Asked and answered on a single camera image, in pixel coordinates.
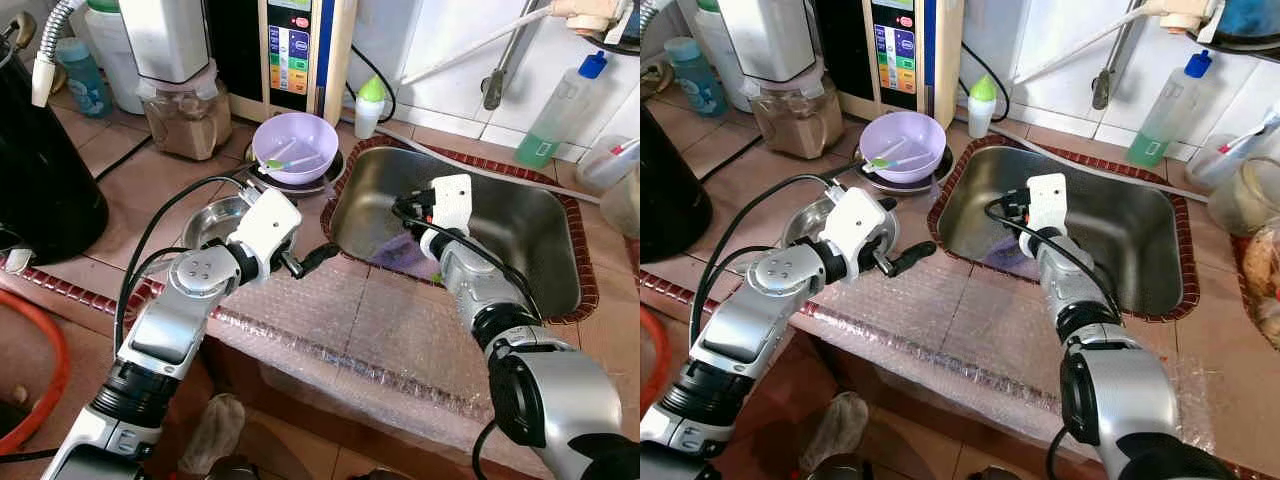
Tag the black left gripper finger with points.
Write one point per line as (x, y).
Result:
(320, 258)
(915, 258)

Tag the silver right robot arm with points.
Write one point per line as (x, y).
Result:
(1120, 390)
(540, 390)

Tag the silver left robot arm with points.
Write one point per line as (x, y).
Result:
(170, 320)
(750, 320)

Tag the steel plate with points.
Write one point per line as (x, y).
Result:
(335, 178)
(944, 178)

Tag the green white toothbrush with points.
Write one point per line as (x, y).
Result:
(295, 160)
(900, 160)

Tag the stainless steel bowl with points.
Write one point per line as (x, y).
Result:
(805, 218)
(215, 220)

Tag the clear bubble wrap sheet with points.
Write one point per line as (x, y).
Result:
(980, 330)
(390, 330)

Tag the small white bottle green cap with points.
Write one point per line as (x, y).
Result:
(981, 110)
(369, 110)

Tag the stainless steel sink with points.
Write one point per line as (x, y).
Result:
(1130, 220)
(520, 220)

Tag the glass jar with brown powder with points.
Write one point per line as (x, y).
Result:
(188, 122)
(798, 120)

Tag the soap bottle with blue cap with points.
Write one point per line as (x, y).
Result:
(550, 120)
(1160, 120)

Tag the metal faucet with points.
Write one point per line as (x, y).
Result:
(1112, 65)
(505, 65)

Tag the water ionizer with button panel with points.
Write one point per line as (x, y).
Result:
(895, 55)
(290, 55)

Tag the clear plastic container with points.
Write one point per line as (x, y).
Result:
(605, 165)
(1210, 165)

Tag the clear glass jar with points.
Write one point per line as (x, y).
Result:
(1250, 195)
(625, 205)

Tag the black pot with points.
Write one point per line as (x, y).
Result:
(670, 200)
(45, 190)

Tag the white blender base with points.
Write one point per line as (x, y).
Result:
(165, 35)
(765, 35)

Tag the teal plastic bottle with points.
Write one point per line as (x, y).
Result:
(85, 85)
(700, 85)

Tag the white plastic jug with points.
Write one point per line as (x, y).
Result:
(122, 75)
(715, 45)

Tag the bag of food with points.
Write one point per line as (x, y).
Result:
(1265, 285)

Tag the beige faucet filter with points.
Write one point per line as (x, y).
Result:
(1192, 12)
(590, 12)

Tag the brass tap knob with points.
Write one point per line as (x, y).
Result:
(657, 80)
(15, 30)

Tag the dark bowl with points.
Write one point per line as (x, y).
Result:
(1245, 20)
(625, 25)

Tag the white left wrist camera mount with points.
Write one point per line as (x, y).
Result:
(265, 225)
(852, 225)

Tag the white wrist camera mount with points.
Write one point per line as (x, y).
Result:
(265, 225)
(852, 225)
(452, 203)
(1048, 200)

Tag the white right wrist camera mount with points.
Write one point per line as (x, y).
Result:
(452, 203)
(1048, 200)

